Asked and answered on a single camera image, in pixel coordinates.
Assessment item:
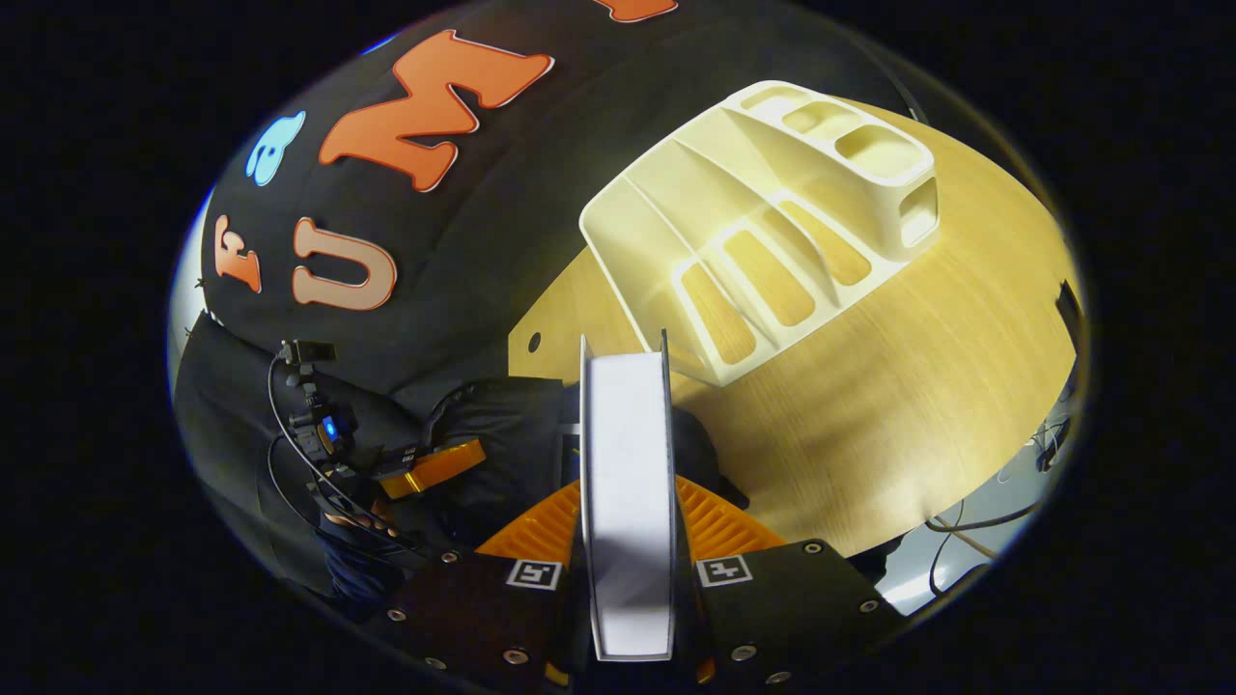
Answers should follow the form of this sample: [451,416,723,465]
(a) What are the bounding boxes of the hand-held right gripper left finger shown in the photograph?
[372,478,592,691]

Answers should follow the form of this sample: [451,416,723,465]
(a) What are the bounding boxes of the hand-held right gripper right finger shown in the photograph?
[671,473,909,688]

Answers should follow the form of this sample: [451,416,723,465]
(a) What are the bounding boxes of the portrait cover book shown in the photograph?
[576,328,679,664]

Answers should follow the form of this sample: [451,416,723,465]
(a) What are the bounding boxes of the white plastic bookshelf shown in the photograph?
[577,80,942,389]

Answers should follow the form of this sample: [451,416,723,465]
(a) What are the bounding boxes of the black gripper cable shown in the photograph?
[266,352,431,563]

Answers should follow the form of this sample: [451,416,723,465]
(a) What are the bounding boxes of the black floor cables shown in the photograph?
[922,410,1075,599]

